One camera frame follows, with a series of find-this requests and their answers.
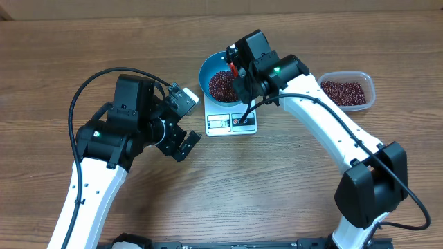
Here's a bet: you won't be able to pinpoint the red measuring scoop blue handle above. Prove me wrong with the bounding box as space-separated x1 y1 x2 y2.
228 62 239 77

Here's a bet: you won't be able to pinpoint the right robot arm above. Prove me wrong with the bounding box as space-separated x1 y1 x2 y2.
224 30 408 248

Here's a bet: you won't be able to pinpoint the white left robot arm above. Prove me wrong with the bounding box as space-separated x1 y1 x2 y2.
48 74 201 248

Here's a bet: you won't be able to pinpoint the blue bowl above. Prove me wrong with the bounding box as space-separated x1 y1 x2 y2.
199 51 241 107

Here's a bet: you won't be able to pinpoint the white kitchen scale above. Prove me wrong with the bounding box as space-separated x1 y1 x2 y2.
204 96 258 137

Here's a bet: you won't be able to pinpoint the red beans in bowl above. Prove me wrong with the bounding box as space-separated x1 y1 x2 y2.
208 71 239 103

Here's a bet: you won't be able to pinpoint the clear plastic container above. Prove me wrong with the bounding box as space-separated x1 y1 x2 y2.
317 71 376 111

